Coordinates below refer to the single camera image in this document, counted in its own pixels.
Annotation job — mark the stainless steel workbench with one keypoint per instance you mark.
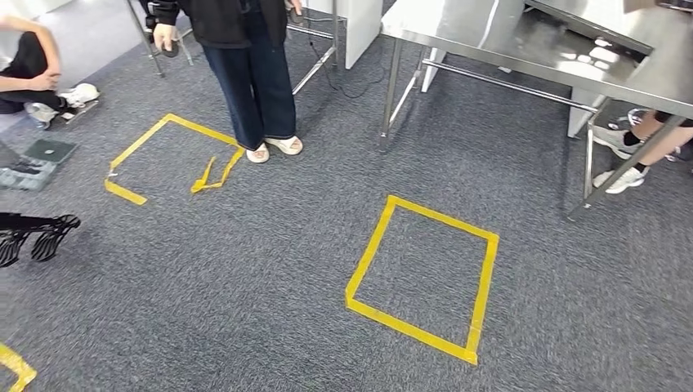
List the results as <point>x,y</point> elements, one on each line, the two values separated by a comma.
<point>487,38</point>

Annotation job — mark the yellow floor tape square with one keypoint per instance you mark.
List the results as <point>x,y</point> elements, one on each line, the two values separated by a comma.
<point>141,142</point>

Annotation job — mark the white cabinet panel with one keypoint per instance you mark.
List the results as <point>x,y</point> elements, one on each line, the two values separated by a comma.
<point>360,27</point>

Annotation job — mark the grey compartment organizer box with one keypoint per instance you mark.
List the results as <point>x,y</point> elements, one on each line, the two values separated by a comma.
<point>24,176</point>

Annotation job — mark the person's hand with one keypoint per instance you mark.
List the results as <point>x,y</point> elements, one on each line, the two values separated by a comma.
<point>295,6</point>
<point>165,37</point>

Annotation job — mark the loose yellow tape strip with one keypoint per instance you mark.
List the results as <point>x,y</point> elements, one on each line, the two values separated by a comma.
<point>224,173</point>

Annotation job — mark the black humanoid robot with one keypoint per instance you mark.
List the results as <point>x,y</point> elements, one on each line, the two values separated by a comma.
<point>49,243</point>

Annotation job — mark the person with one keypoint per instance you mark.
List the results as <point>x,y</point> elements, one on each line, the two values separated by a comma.
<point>254,81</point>
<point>660,146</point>
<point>27,65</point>

